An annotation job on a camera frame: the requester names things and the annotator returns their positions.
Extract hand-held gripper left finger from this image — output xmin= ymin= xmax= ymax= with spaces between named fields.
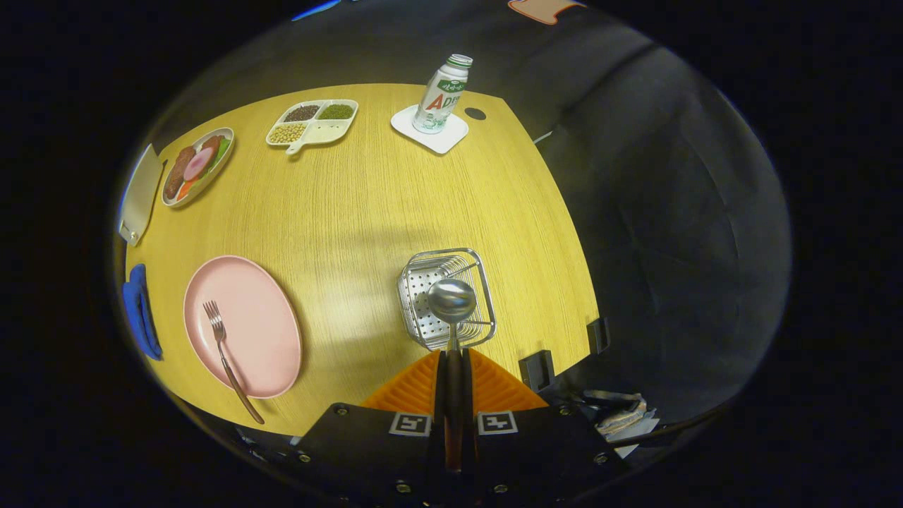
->
xmin=289 ymin=349 xmax=448 ymax=508

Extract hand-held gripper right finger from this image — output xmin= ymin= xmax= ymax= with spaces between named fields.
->
xmin=460 ymin=348 xmax=629 ymax=508

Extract metal fork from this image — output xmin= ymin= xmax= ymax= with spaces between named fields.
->
xmin=203 ymin=301 xmax=266 ymax=425

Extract metal spoon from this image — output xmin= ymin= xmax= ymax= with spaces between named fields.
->
xmin=427 ymin=279 xmax=478 ymax=473

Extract pink round plate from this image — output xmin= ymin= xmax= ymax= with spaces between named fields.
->
xmin=183 ymin=255 xmax=303 ymax=400

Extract blue cloth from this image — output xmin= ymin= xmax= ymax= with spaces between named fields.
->
xmin=121 ymin=263 xmax=164 ymax=361

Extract white oval food plate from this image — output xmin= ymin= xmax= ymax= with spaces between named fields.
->
xmin=161 ymin=127 xmax=236 ymax=208

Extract white square coaster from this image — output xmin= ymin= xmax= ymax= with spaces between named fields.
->
xmin=390 ymin=104 xmax=470 ymax=155

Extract white divided dish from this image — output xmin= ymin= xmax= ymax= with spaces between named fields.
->
xmin=265 ymin=99 xmax=359 ymax=155

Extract pink ham slice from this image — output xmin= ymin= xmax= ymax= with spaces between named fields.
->
xmin=183 ymin=147 xmax=214 ymax=182

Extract large brown meat piece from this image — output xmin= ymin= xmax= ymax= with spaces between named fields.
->
xmin=164 ymin=146 xmax=197 ymax=200

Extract white toaster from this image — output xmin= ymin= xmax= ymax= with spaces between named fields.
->
xmin=118 ymin=143 xmax=164 ymax=247

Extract white bottle green cap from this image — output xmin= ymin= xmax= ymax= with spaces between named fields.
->
xmin=412 ymin=54 xmax=474 ymax=135

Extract metal wire cutlery basket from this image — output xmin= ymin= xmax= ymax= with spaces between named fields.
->
xmin=397 ymin=248 xmax=497 ymax=351

